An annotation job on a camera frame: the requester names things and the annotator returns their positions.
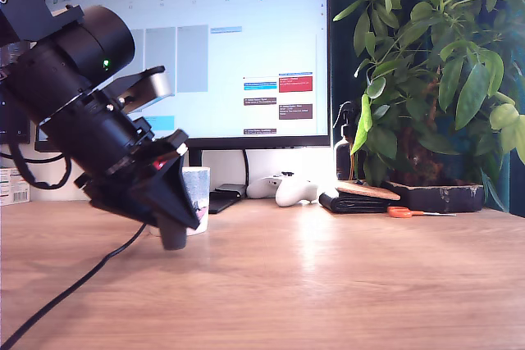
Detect blue white printed coffee mug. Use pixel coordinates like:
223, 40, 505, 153
148, 166, 212, 237

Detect dark side monitor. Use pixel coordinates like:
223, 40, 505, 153
0, 40, 33, 146

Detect white printed cardboard box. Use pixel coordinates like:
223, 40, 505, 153
0, 166, 31, 207

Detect white game controller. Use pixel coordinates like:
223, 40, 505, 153
246, 171, 320, 208

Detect dark spray bottle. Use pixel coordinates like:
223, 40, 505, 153
332, 100, 365, 183

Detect large black Huawei monitor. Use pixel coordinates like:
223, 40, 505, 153
34, 0, 332, 153

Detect black folded wallet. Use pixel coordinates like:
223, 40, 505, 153
318, 190, 401, 216

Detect round cork coaster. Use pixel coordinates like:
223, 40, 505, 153
335, 180, 402, 202

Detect black rectangular planter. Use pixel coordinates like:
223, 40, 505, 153
384, 180, 486, 214

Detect green leafy houseplant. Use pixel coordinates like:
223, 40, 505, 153
332, 0, 525, 212

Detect black monitor cable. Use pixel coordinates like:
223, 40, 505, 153
242, 148, 252, 199

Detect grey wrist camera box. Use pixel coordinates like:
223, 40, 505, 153
88, 65, 174, 116

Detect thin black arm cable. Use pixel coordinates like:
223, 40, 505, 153
0, 152, 65, 164

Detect black looping arm cable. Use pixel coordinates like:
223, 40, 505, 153
7, 136, 74, 191

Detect thick black table cable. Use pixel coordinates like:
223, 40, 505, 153
0, 222, 148, 350

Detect orange handled scissors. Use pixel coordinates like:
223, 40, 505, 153
386, 205, 458, 220

